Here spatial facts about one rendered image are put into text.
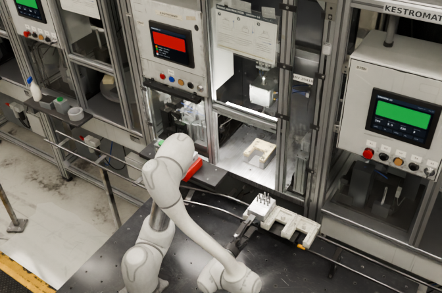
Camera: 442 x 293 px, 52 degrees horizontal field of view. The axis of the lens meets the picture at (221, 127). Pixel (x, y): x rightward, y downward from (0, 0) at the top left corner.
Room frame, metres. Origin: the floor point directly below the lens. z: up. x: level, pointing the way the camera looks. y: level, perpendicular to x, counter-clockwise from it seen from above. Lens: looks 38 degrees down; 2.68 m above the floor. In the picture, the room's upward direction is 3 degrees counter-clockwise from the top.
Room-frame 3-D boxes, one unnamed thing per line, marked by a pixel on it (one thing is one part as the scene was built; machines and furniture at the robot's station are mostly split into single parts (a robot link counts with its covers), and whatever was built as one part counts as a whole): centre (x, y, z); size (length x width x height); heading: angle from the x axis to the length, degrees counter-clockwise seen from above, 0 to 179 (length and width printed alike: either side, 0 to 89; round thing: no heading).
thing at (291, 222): (1.49, -0.28, 0.84); 0.36 x 0.14 x 0.10; 55
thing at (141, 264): (1.28, 0.42, 0.85); 0.18 x 0.16 x 0.22; 162
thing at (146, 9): (2.10, 0.17, 1.60); 0.42 x 0.29 x 0.46; 55
